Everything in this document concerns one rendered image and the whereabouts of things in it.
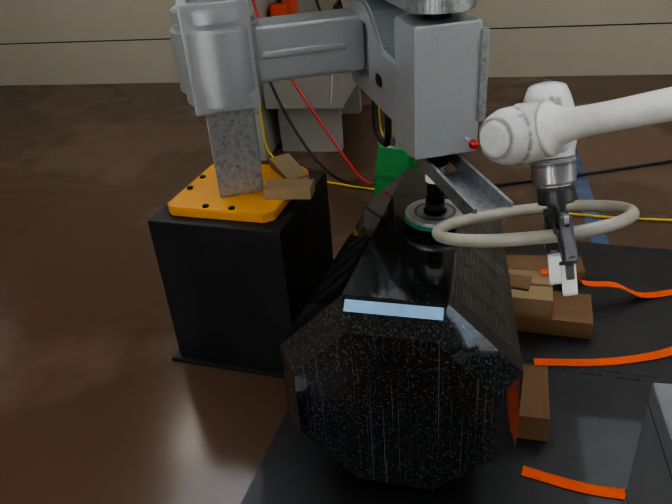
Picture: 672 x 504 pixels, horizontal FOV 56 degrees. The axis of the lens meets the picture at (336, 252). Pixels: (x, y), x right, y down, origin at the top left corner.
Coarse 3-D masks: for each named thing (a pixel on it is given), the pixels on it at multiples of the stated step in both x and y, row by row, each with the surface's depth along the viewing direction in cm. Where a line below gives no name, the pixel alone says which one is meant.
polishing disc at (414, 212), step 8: (424, 200) 236; (448, 200) 234; (408, 208) 231; (416, 208) 231; (448, 208) 229; (456, 208) 228; (408, 216) 226; (416, 216) 225; (424, 216) 225; (432, 216) 224; (440, 216) 224; (448, 216) 224; (456, 216) 223; (416, 224) 222; (424, 224) 220; (432, 224) 219
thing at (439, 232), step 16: (496, 208) 180; (512, 208) 179; (528, 208) 178; (576, 208) 171; (592, 208) 167; (608, 208) 161; (624, 208) 152; (448, 224) 169; (464, 224) 175; (592, 224) 135; (608, 224) 135; (624, 224) 138; (448, 240) 148; (464, 240) 143; (480, 240) 140; (496, 240) 138; (512, 240) 136; (528, 240) 135; (544, 240) 134
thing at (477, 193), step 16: (400, 144) 234; (416, 160) 219; (464, 160) 207; (432, 176) 206; (448, 176) 207; (464, 176) 206; (480, 176) 195; (448, 192) 194; (464, 192) 196; (480, 192) 195; (496, 192) 186; (464, 208) 183; (480, 208) 186
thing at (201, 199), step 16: (208, 176) 290; (272, 176) 285; (192, 192) 276; (208, 192) 274; (256, 192) 271; (176, 208) 264; (192, 208) 262; (208, 208) 261; (224, 208) 260; (240, 208) 259; (256, 208) 258; (272, 208) 256
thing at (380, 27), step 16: (352, 0) 251; (368, 0) 237; (384, 0) 236; (368, 16) 232; (384, 16) 231; (368, 32) 236; (384, 32) 228; (368, 48) 240; (384, 48) 225; (384, 64) 223; (368, 80) 248; (384, 80) 226; (384, 96) 230; (384, 112) 234
